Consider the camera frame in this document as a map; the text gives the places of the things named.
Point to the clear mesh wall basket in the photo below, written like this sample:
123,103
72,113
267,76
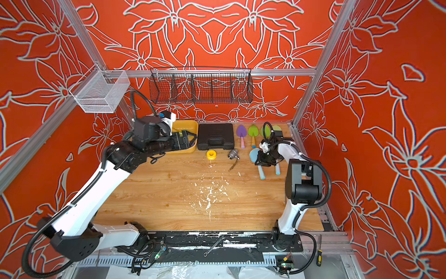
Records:
100,91

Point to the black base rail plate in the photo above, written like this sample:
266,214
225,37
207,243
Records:
262,241

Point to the yellow storage box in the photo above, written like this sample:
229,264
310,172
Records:
186,126

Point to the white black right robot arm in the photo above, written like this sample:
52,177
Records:
307,183

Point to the blue shovel blue handle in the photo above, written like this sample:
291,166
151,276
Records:
254,158
277,169

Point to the black wire wall basket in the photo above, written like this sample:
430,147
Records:
201,85

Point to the purple shovel pink handle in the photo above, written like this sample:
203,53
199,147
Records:
241,133

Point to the black plastic tool case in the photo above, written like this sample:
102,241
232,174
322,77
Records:
215,136

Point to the wrench on base rail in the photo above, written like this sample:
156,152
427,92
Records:
220,240

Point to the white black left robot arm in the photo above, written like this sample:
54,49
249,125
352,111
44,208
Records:
70,231

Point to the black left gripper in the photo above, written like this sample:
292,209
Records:
180,145

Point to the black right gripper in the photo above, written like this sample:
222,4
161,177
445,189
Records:
265,160

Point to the green shovel wooden handle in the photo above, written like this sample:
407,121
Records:
253,132
265,131
276,129

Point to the yellow tape roll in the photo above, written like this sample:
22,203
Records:
211,155

